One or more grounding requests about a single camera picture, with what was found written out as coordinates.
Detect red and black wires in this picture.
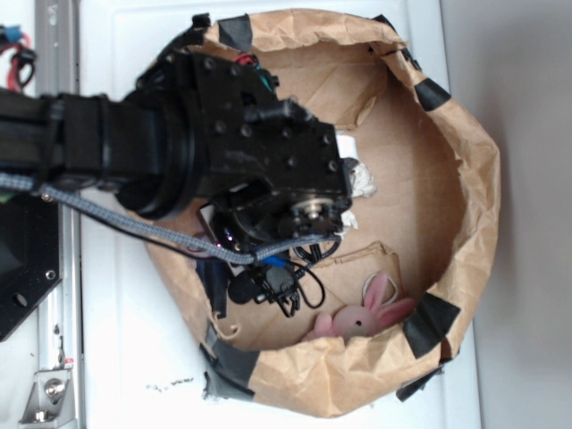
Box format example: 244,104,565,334
0,24,38,92

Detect crumpled white paper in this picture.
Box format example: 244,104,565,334
340,161,377,236

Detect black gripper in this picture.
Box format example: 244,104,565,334
193,54,352,241

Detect brown paper bag bin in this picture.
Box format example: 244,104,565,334
148,9,501,417

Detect aluminium rail frame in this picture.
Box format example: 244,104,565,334
34,1,86,428

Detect grey braided cable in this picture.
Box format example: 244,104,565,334
0,172,342,265

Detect silver corner bracket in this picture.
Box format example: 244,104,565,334
18,369,77,428

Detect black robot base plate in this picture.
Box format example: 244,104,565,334
1,195,61,341

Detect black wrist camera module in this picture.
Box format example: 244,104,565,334
196,203,326,319

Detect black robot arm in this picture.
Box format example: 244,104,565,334
1,51,353,242

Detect pink bunny toy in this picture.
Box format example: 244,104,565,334
302,272,416,342

